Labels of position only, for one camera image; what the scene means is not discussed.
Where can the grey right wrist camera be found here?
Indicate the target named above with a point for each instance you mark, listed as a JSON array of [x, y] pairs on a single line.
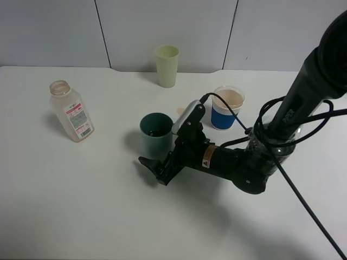
[[183, 117]]

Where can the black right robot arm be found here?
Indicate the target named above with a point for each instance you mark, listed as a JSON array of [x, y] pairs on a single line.
[[321, 78]]

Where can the teal green plastic cup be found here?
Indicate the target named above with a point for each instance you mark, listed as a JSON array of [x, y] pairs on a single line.
[[156, 134]]

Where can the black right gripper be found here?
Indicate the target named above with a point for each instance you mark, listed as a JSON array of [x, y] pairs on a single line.
[[189, 146]]

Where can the clear plastic drink bottle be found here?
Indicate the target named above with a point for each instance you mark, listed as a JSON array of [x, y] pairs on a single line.
[[71, 111]]

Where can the pale yellow plastic cup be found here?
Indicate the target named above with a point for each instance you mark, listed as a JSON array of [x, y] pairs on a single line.
[[167, 65]]

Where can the blue sleeved paper cup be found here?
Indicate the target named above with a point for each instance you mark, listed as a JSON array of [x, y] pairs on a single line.
[[221, 117]]

